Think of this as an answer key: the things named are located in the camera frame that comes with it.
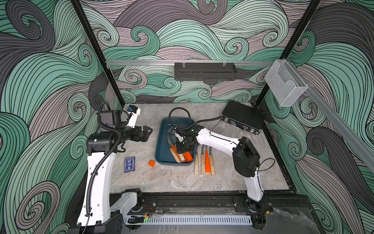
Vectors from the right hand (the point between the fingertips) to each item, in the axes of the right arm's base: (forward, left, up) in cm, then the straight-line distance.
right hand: (177, 152), depth 85 cm
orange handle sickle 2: (-1, -6, -4) cm, 7 cm away
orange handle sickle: (-7, -18, -6) cm, 20 cm away
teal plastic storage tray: (0, +9, -6) cm, 11 cm away
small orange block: (-5, +16, -4) cm, 17 cm away
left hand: (+1, +16, +25) cm, 30 cm away
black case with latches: (+30, -53, -4) cm, 61 cm away
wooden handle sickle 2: (-3, -21, -6) cm, 22 cm away
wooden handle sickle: (-4, -11, -5) cm, 13 cm away
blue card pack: (-5, +29, -4) cm, 30 cm away
